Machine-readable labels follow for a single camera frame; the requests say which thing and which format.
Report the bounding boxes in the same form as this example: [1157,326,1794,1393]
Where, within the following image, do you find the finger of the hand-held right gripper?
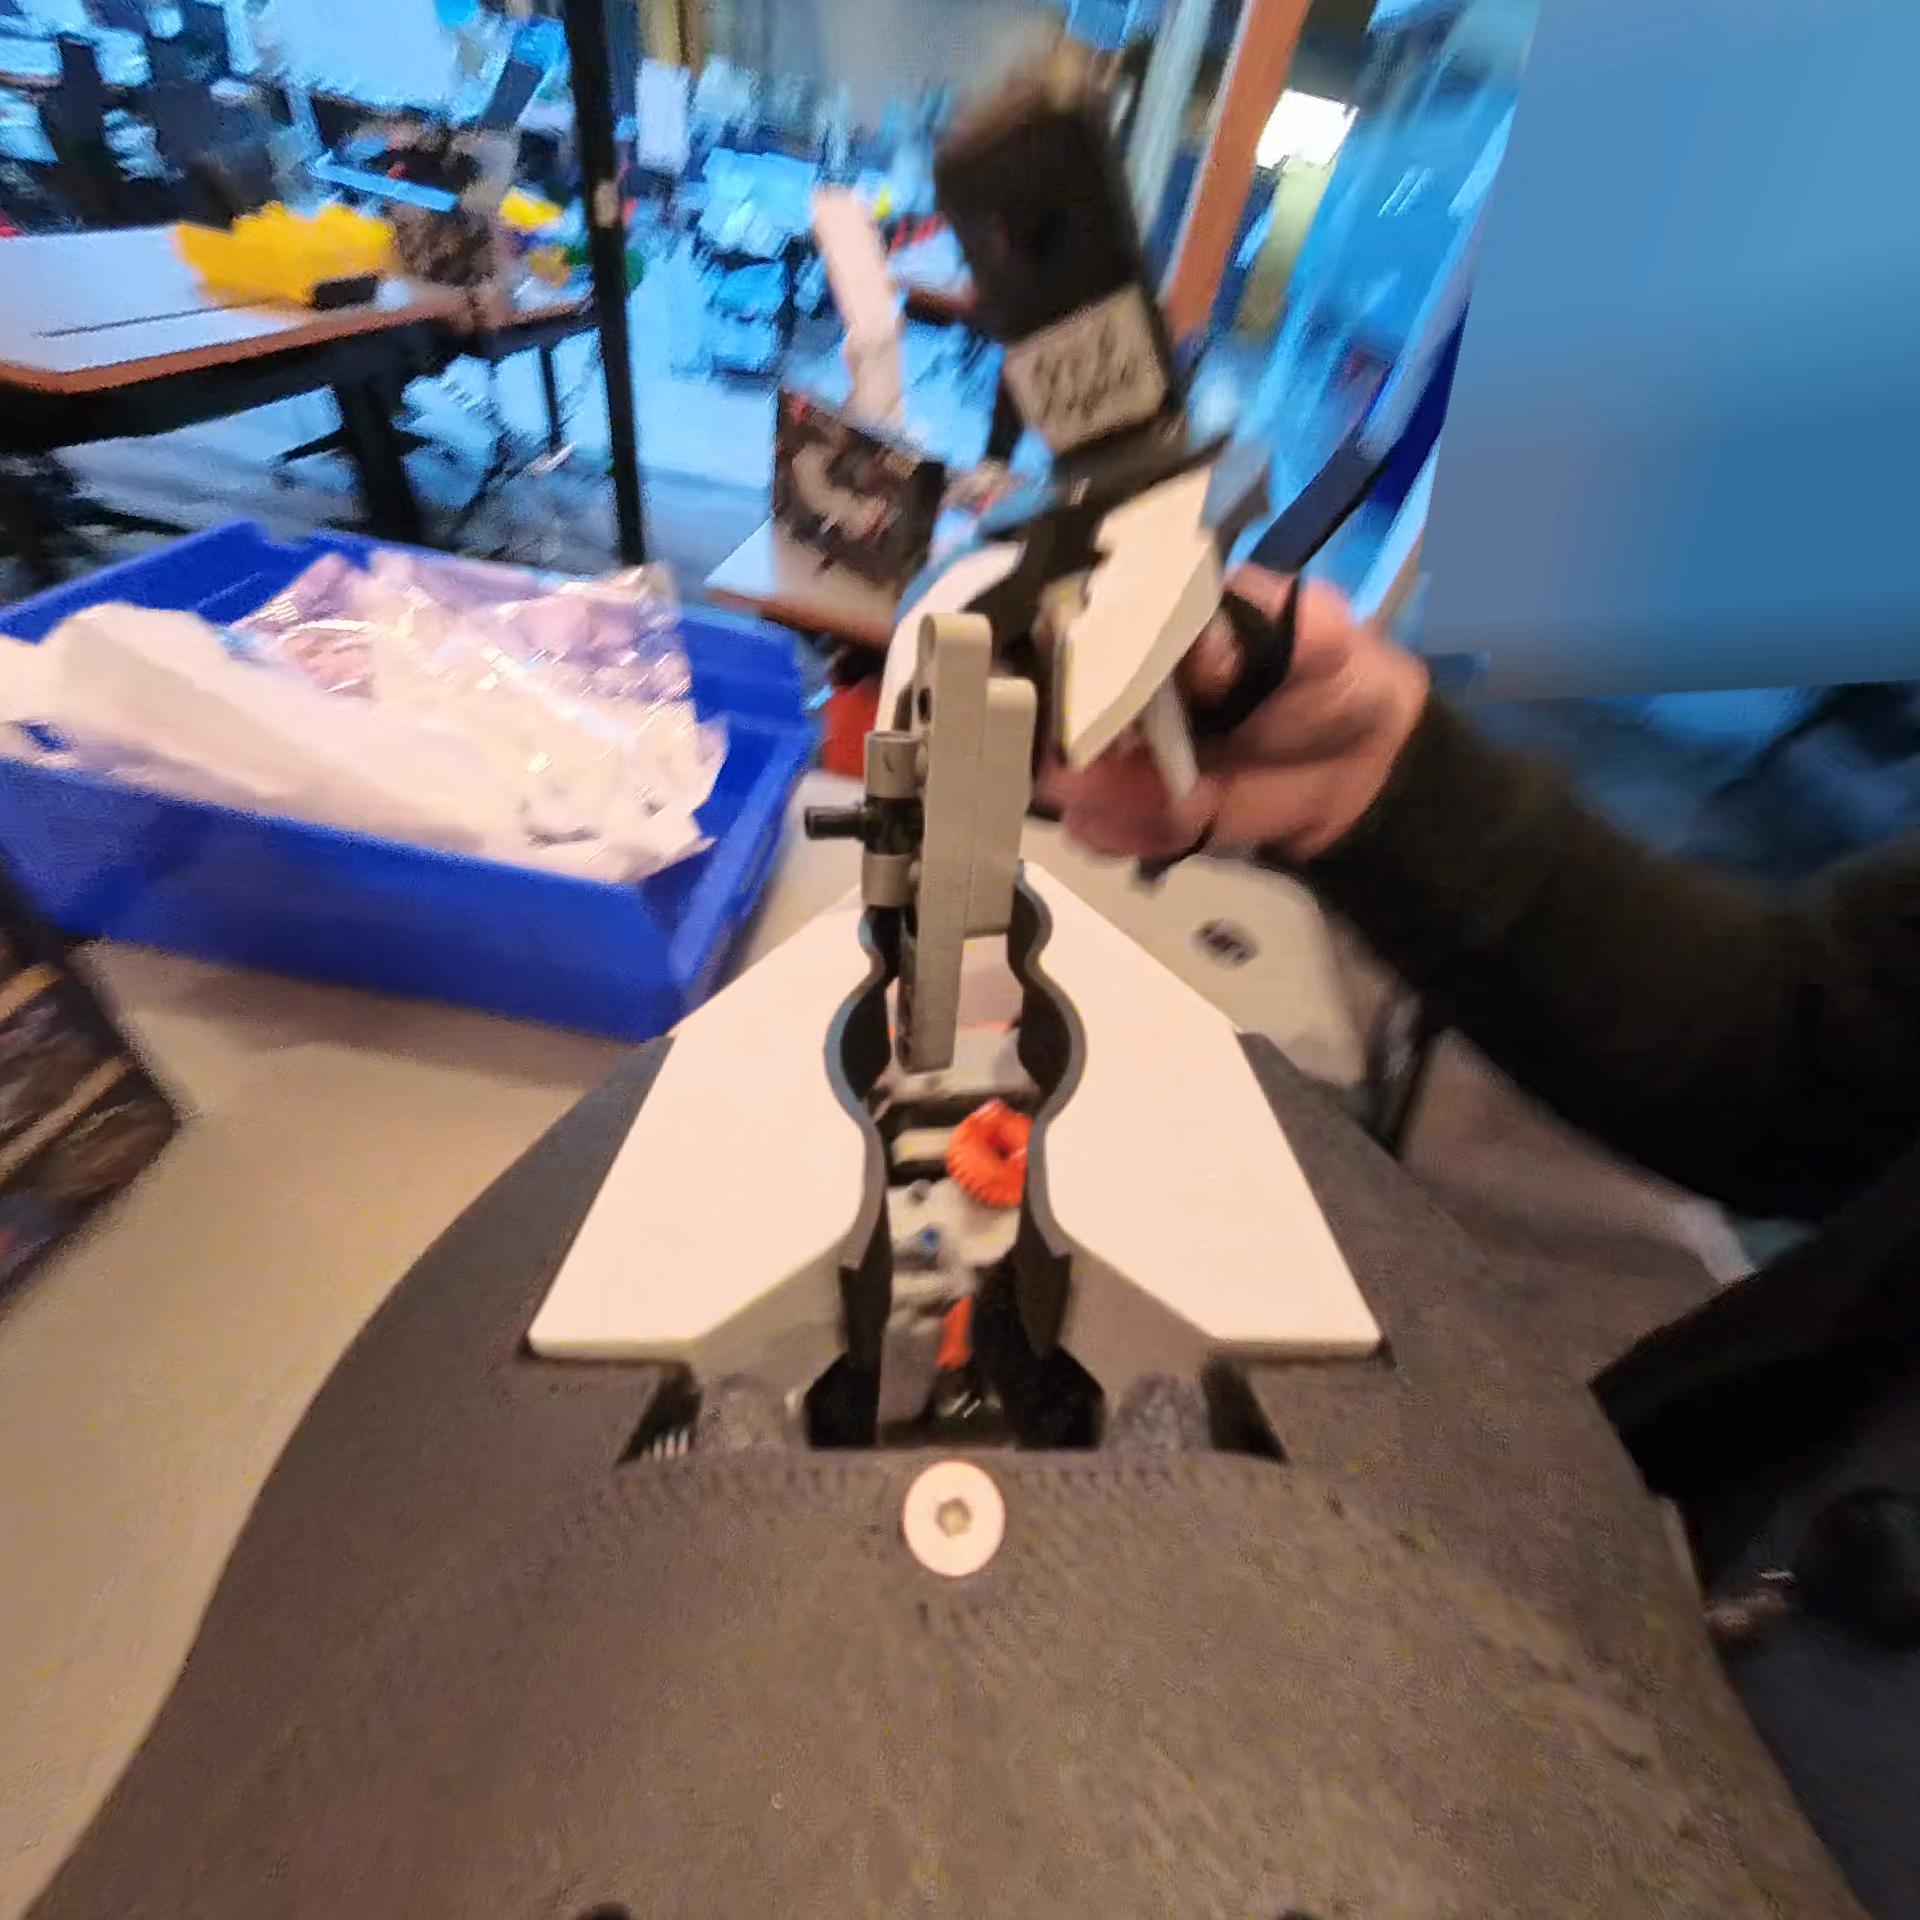
[1046,478,1233,807]
[895,543,1037,705]

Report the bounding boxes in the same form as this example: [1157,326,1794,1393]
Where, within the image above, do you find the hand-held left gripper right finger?
[1017,862,1385,1448]

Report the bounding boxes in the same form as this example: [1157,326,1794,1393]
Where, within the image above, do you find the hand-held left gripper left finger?
[526,901,886,1448]

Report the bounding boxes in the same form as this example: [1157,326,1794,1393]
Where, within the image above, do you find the light grey double toy beam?
[895,611,1041,1077]

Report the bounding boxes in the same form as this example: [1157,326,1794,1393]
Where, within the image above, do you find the person's right hand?
[1035,573,1430,875]

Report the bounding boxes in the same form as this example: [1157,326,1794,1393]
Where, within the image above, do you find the printed black card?
[770,389,949,586]

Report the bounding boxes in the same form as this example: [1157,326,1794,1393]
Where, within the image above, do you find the white rounded board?
[1017,853,1361,1055]

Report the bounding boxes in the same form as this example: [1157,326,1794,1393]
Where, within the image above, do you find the blue plastic bin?
[0,518,822,1043]

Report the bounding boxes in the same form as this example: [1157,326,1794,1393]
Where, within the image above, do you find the black metal pole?
[561,0,652,566]

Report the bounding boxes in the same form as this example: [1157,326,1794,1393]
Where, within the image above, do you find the white plastic bags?
[0,543,732,887]

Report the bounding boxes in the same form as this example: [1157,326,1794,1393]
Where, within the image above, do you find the printed toy set box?
[0,881,183,1295]

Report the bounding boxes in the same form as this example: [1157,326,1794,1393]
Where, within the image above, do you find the yellow plastic object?
[177,200,399,303]

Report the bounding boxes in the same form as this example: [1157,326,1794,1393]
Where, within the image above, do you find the wooden top table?
[0,221,605,543]

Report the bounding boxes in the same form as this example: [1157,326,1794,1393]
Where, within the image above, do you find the person's blue garment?
[1717,1627,1920,1920]

